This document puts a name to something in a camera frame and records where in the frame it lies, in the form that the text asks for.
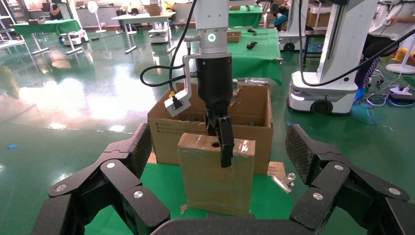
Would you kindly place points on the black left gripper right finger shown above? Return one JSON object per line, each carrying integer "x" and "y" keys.
{"x": 340, "y": 188}

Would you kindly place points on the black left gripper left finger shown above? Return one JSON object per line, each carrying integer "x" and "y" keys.
{"x": 97, "y": 181}

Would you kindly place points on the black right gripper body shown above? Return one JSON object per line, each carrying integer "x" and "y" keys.
{"x": 214, "y": 84}

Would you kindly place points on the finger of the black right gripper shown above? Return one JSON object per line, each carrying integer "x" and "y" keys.
{"x": 226, "y": 146}
{"x": 213, "y": 128}

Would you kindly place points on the small brown cardboard box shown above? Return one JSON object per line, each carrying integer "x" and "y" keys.
{"x": 207, "y": 185}

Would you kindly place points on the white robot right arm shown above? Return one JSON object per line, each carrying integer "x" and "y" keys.
{"x": 210, "y": 16}

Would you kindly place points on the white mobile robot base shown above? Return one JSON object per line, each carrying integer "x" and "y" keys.
{"x": 159, "y": 35}
{"x": 293, "y": 19}
{"x": 76, "y": 37}

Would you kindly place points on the large open cardboard carton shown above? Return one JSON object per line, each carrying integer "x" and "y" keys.
{"x": 165, "y": 142}

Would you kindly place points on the small flat cardboard box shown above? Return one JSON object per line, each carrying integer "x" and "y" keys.
{"x": 234, "y": 37}

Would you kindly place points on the brown cardboard scrap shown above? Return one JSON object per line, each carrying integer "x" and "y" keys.
{"x": 184, "y": 209}

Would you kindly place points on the silver metal bar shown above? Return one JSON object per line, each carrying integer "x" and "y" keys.
{"x": 249, "y": 82}

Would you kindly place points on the green covered table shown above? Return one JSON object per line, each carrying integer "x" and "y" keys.
{"x": 256, "y": 61}
{"x": 244, "y": 18}
{"x": 48, "y": 26}

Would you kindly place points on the small black object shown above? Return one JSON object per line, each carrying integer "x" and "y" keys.
{"x": 251, "y": 45}
{"x": 252, "y": 31}

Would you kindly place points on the silver binder clip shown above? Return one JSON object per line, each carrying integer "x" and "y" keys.
{"x": 283, "y": 182}

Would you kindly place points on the green table cloth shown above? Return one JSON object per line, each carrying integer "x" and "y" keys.
{"x": 162, "y": 181}

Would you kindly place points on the blue floor scrap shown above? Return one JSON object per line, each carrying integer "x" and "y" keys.
{"x": 13, "y": 146}

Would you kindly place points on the seated person blue trousers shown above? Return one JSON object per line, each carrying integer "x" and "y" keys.
{"x": 279, "y": 19}

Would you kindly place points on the white robot chassis with wheel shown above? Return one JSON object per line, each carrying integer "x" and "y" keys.
{"x": 324, "y": 94}

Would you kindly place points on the long white table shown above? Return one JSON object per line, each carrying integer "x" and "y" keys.
{"x": 142, "y": 18}

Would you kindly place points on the white power strip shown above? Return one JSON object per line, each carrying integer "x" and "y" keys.
{"x": 402, "y": 90}

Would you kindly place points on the white round base stand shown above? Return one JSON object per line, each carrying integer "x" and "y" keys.
{"x": 400, "y": 68}

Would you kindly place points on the white standing fan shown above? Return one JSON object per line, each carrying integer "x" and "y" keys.
{"x": 92, "y": 6}

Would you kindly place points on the person in white shirt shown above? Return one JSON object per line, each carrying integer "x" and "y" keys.
{"x": 369, "y": 45}

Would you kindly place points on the yellow plastic object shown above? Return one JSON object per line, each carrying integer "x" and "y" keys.
{"x": 402, "y": 54}

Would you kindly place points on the person in dark clothes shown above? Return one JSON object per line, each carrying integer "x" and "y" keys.
{"x": 55, "y": 13}

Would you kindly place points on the metal rack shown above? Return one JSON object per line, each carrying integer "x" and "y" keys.
{"x": 13, "y": 13}

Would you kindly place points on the silver camera mounting bracket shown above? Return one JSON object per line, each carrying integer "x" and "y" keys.
{"x": 187, "y": 77}

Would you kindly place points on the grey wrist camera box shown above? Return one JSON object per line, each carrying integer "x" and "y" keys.
{"x": 176, "y": 107}

